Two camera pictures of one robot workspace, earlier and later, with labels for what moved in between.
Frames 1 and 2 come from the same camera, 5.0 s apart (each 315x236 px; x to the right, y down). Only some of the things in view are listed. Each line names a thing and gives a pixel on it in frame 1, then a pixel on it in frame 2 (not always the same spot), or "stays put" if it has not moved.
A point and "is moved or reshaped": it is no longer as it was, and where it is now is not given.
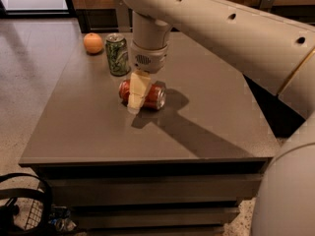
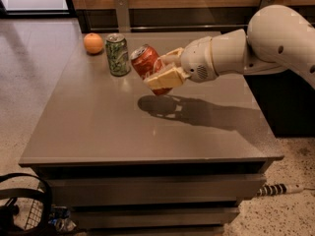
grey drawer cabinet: (188, 169) stays put
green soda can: (117, 53) stays put
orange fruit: (93, 42) stays put
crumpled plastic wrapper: (60, 217) stays put
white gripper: (149, 59) to (196, 60)
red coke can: (156, 96) is moved or reshaped
